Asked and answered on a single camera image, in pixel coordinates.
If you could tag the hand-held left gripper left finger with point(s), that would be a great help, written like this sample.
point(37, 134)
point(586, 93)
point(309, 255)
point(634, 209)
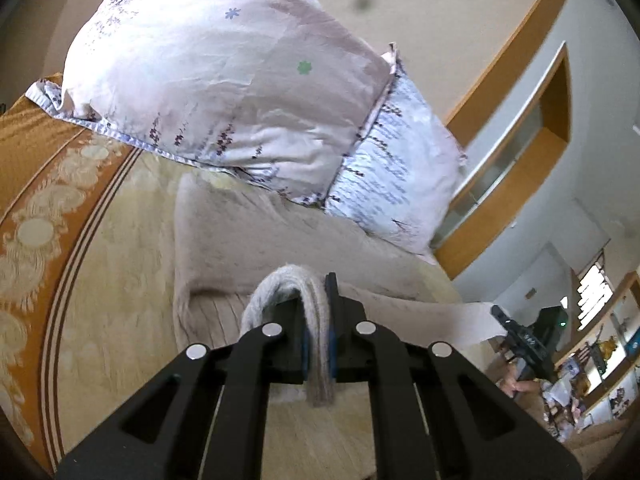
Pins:
point(301, 352)

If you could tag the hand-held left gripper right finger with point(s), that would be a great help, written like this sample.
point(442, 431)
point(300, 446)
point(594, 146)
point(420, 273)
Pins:
point(333, 357)

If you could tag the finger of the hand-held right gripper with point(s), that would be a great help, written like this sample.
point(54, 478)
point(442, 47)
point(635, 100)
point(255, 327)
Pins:
point(502, 316)

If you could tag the beige towel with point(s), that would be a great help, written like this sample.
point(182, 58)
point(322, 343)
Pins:
point(280, 240)

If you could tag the person's right hand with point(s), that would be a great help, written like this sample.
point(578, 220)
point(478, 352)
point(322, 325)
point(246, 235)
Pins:
point(520, 387)

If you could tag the white cloth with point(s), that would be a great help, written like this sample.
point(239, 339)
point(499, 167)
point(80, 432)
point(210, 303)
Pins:
point(475, 325)

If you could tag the cluttered wooden shelf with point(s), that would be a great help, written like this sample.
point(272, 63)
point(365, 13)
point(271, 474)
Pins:
point(600, 370)

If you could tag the bright window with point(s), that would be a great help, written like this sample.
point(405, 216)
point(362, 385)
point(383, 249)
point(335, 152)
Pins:
point(595, 297)

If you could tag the small white floral pillow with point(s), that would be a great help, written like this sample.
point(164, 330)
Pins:
point(400, 170)

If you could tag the orange patterned bed sheet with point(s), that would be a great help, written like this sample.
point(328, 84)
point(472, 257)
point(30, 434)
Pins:
point(90, 240)

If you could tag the large pink floral pillow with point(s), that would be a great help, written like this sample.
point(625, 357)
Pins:
point(225, 70)

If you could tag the wooden wall niche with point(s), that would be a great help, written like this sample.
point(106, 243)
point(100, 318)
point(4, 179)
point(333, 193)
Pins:
point(515, 160)

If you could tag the wooden wall trim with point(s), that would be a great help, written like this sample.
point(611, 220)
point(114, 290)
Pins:
point(515, 40)

